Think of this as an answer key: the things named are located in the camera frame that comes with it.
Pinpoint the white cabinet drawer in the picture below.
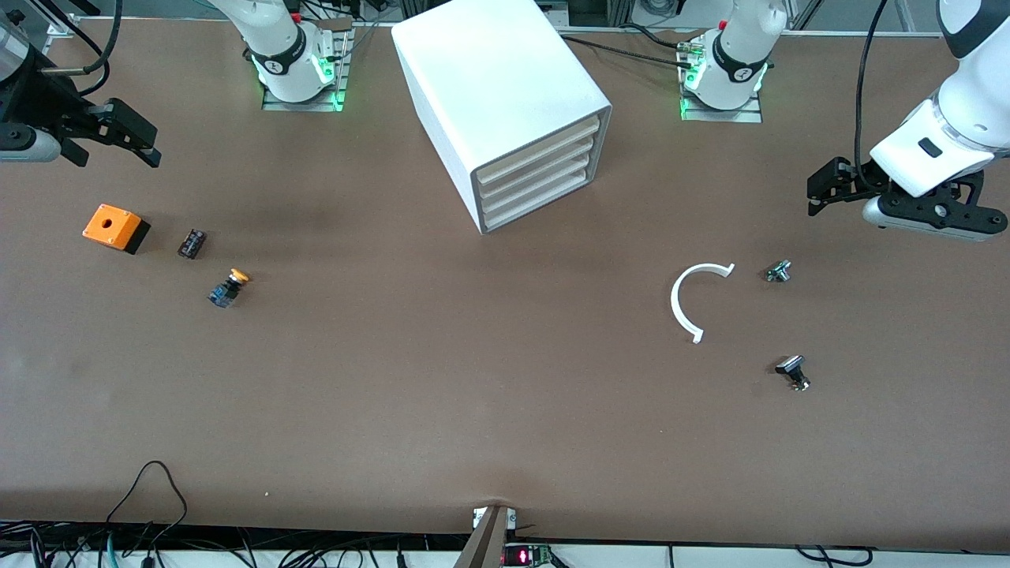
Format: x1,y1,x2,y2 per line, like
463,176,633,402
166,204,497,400
475,115,604,187
483,169,590,232
481,153,594,216
477,136,598,201

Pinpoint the orange button box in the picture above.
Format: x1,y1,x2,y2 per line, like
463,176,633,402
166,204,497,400
82,204,152,255

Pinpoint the black square-head push button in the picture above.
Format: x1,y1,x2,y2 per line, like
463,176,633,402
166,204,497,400
775,355,812,392

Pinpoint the yellow push button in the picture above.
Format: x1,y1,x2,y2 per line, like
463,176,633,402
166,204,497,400
208,267,251,309

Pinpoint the white drawer cabinet housing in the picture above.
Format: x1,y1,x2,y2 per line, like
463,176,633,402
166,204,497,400
391,0,614,236

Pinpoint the circuit board red display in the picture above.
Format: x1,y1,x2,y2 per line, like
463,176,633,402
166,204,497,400
503,544,555,568

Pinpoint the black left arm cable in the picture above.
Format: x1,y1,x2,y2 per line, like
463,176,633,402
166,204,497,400
856,0,894,190

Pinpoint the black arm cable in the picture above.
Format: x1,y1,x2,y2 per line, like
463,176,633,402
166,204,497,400
39,0,125,97
856,0,894,190

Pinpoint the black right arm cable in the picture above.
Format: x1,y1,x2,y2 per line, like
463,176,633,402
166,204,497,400
39,0,125,97

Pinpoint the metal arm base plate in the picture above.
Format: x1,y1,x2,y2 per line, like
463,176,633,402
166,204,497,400
262,28,353,113
679,32,765,124

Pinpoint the white semicircular plastic bracket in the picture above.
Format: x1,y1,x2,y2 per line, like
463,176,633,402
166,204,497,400
670,262,737,345

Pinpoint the black cable behind cabinet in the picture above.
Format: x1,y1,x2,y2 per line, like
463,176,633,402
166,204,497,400
562,35,697,65
622,22,689,50

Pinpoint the black cable at table edge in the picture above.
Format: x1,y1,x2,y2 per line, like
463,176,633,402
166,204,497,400
795,545,874,568

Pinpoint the thin black looped cable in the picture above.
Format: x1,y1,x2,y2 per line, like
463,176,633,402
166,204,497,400
105,461,189,528

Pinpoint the grey camera mount beam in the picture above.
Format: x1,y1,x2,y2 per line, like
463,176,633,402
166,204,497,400
453,505,518,568

